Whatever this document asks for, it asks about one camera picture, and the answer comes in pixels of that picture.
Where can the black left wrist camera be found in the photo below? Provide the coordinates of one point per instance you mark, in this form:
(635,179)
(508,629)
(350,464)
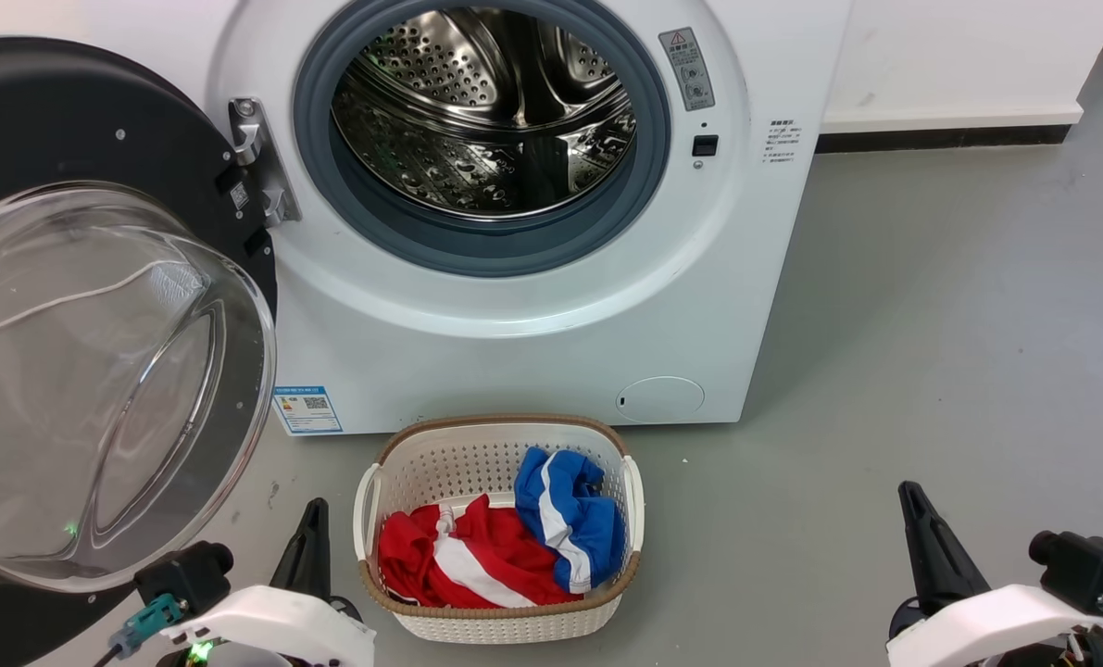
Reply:
(185,574)

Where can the red white striped garment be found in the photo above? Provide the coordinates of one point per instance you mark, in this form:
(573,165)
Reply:
(486,560)

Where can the metal door hinge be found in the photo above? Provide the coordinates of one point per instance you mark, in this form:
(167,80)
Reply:
(259,157)

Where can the blue energy label sticker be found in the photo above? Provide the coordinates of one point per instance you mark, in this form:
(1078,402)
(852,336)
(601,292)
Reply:
(307,410)

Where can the white front-load washing machine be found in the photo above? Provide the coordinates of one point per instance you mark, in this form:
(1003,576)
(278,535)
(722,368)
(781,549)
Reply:
(532,361)

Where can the steel perforated washer drum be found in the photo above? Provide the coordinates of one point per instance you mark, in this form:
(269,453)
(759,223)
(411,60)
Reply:
(477,130)

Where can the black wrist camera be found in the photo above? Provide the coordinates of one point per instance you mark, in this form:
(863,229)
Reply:
(1088,567)
(185,574)

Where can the black door latch socket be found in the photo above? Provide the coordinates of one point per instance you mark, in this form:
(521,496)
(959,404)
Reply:
(705,145)

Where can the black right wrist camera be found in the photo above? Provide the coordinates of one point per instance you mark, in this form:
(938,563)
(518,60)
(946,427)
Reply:
(1088,567)

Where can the grey warning sticker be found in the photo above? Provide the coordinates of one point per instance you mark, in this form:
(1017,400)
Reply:
(687,69)

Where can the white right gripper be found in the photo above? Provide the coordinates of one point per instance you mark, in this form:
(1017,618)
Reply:
(996,625)

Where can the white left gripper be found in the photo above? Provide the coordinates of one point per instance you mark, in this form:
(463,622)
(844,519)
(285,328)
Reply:
(273,625)

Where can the blue white striped garment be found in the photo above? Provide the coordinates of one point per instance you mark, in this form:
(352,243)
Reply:
(579,528)

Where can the black round glass washer door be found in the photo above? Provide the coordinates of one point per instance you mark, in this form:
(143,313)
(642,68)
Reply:
(69,120)

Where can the round white filter cover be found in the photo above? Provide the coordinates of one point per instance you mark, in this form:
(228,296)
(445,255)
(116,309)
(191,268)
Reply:
(660,399)

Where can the white perforated laundry basket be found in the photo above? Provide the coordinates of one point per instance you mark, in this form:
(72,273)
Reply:
(505,621)

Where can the black text info sticker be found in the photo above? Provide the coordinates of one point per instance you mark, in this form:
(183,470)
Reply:
(783,141)

